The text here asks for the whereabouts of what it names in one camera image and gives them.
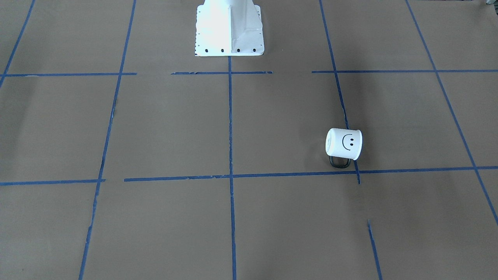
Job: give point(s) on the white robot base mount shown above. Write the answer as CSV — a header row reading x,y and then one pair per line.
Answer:
x,y
229,28

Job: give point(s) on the white smiley face mug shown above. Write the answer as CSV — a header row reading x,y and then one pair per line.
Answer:
x,y
343,143

